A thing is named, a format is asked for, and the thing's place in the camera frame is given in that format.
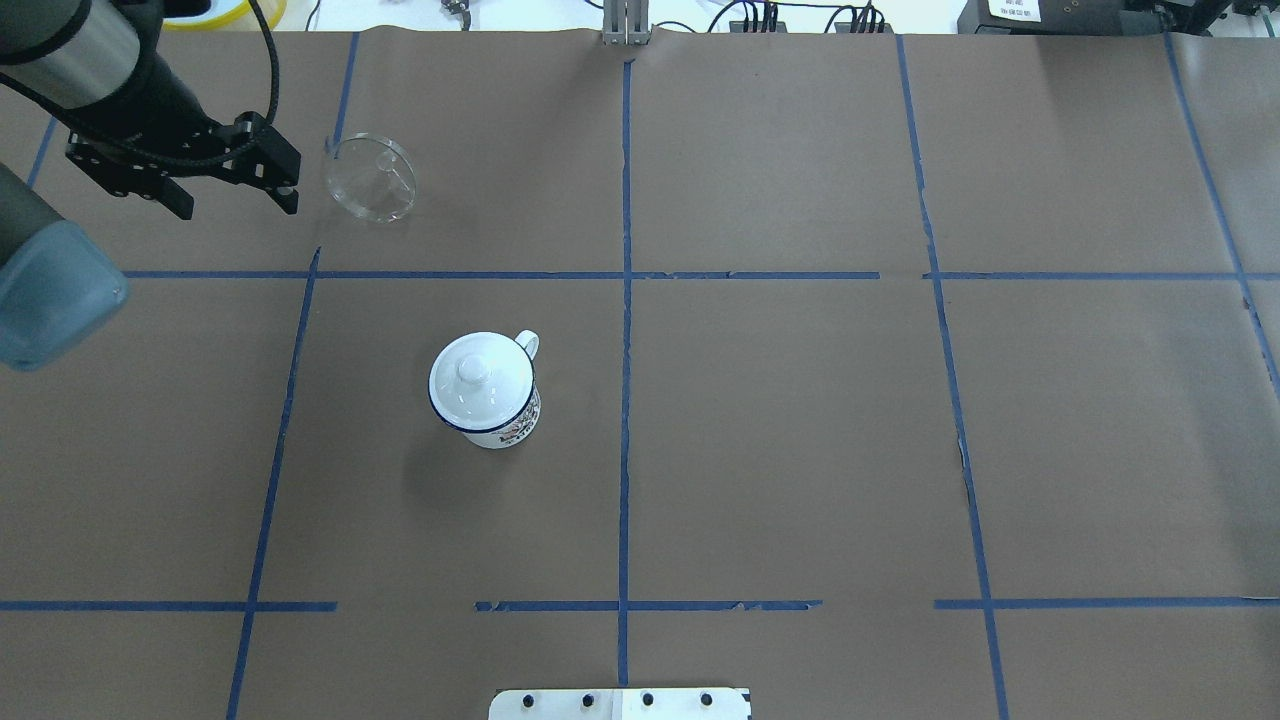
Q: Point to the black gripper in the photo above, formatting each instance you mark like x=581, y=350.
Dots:
x=168, y=112

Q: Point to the white enamel mug lid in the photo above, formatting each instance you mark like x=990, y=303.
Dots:
x=480, y=378

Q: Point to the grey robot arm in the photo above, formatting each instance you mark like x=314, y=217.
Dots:
x=57, y=285

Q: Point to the yellow tape roll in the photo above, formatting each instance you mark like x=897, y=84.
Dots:
x=229, y=16

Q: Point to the white enamel mug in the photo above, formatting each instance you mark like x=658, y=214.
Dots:
x=500, y=415

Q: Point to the aluminium frame post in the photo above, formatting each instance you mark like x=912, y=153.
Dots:
x=626, y=23

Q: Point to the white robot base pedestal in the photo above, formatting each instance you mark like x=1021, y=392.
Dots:
x=623, y=703

